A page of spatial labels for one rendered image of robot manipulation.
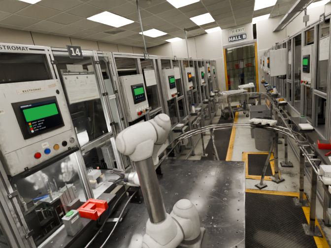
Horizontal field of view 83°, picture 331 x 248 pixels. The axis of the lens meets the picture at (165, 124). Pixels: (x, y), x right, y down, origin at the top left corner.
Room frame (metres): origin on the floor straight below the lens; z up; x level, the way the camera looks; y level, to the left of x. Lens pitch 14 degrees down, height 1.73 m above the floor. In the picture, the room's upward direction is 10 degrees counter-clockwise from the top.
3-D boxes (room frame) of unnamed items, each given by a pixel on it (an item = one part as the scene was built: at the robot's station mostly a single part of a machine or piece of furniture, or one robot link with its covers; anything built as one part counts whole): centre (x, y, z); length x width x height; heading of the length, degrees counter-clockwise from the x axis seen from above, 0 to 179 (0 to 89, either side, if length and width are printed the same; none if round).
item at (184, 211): (1.02, -0.03, 0.85); 0.18 x 0.16 x 0.22; 128
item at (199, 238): (1.05, -0.04, 0.71); 0.22 x 0.18 x 0.06; 155
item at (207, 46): (9.71, -1.39, 1.65); 3.78 x 0.08 x 3.30; 65
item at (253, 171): (2.95, -1.49, 0.01); 1.00 x 0.55 x 0.01; 155
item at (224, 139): (5.51, -1.84, 0.01); 5.85 x 0.59 x 0.01; 155
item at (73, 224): (1.00, 0.67, 0.97); 0.08 x 0.08 x 0.12; 65
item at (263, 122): (2.64, -1.40, 0.84); 0.37 x 0.14 x 0.10; 33
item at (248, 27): (8.65, -3.68, 2.96); 1.23 x 0.08 x 0.68; 65
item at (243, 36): (8.60, -3.66, 2.81); 0.75 x 0.04 x 0.25; 65
